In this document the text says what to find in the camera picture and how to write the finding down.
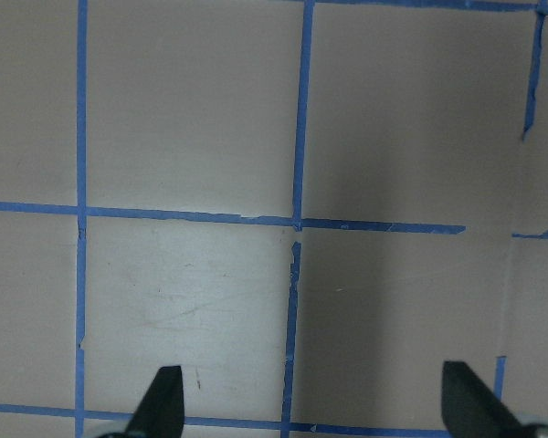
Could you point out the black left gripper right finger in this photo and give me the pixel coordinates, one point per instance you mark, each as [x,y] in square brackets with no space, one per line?
[470,409]

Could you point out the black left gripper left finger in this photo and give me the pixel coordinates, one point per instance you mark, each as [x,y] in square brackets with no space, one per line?
[161,410]

